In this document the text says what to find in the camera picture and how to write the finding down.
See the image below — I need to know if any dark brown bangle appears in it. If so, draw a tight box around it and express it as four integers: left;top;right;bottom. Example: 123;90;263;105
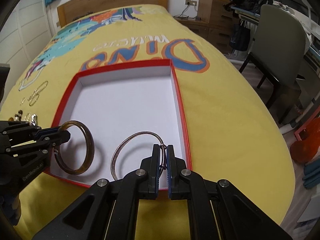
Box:
53;120;95;176

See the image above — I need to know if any brown bead bracelet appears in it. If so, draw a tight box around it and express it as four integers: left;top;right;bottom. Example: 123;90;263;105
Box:
7;109;24;122

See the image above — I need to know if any red jewelry box tray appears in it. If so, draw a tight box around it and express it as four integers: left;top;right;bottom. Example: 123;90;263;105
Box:
48;60;191;187

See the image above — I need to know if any thin gold bangle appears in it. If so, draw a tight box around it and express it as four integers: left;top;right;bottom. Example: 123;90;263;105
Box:
110;131;167;180

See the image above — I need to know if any silver wristwatch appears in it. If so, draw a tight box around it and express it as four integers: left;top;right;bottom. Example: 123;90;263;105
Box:
30;114;38;126

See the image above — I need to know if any yellow dinosaur bedspread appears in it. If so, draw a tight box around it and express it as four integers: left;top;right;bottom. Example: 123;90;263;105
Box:
1;4;295;223

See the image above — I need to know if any red bag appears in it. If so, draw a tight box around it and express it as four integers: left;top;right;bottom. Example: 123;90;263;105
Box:
290;118;319;164

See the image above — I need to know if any white wardrobe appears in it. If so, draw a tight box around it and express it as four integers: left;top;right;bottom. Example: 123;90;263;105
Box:
0;0;54;68

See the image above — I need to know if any grey green chair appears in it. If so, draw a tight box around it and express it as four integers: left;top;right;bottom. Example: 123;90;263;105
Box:
239;4;306;108

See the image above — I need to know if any wooden headboard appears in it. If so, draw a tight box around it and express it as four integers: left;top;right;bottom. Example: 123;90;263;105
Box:
56;0;169;28

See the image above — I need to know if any wooden dresser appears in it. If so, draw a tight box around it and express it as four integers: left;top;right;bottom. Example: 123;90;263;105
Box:
177;0;239;55

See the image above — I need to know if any gold chain bracelet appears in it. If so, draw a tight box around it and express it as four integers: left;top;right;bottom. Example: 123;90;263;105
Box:
28;93;42;107

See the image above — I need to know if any wall power socket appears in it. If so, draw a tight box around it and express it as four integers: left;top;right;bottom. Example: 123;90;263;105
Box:
185;0;197;6

